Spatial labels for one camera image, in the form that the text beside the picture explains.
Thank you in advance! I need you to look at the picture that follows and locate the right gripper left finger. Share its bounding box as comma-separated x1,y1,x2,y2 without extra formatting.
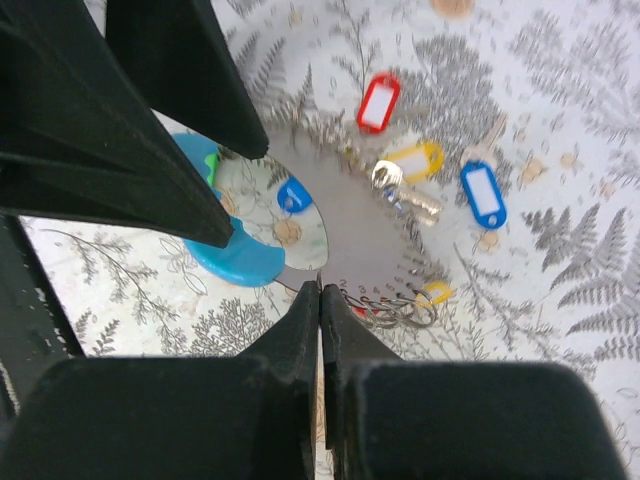
1,281,320,479

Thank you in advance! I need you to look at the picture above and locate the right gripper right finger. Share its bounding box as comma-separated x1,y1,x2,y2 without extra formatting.
320,285,626,479

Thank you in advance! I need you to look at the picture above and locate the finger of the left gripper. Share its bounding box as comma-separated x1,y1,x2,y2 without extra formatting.
1,1,233,247
106,1,269,159

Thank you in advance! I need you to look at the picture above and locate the metal key organizer disc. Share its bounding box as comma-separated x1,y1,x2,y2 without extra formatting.
185,125,440,322

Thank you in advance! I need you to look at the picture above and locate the blue key tag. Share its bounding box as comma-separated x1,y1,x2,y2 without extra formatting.
277,177,313,214
460,160,507,230

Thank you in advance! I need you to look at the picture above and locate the green key tag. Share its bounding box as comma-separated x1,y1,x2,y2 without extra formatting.
204,153,220,186

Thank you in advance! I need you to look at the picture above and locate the blue key tag on disc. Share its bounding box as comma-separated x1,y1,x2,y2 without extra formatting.
277,177,313,214

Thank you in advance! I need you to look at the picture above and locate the red key tag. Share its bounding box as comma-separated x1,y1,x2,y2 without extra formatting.
356,72,401,135

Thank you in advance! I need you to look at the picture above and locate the yellow key tag on disc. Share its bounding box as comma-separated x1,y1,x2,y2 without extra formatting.
384,142,445,184

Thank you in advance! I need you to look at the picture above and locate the loose silver key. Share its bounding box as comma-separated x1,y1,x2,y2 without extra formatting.
460,113,508,170

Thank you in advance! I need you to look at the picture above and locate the floral table mat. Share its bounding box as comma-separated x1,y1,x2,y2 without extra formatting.
21,1,639,479

